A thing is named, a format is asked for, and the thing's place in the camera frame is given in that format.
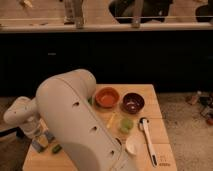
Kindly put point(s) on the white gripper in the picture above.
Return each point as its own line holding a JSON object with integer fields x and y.
{"x": 32, "y": 128}

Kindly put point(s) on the green sponge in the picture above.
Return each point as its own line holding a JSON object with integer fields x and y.
{"x": 56, "y": 149}

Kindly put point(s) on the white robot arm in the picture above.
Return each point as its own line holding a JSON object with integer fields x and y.
{"x": 62, "y": 102}

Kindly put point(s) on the yellow stick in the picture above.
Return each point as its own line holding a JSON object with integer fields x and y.
{"x": 111, "y": 120}

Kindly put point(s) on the orange bowl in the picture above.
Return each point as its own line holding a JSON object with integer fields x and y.
{"x": 107, "y": 97}

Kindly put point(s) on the green cup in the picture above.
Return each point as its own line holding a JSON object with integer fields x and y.
{"x": 126, "y": 125}

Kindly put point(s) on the dark brown bowl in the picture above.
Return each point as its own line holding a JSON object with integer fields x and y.
{"x": 132, "y": 103}

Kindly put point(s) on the white measuring spoon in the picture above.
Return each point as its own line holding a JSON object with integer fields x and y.
{"x": 143, "y": 126}

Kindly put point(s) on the clutter on floor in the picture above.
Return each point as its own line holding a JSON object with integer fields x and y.
{"x": 206, "y": 101}

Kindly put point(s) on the wooden railing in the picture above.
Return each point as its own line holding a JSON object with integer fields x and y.
{"x": 49, "y": 16}

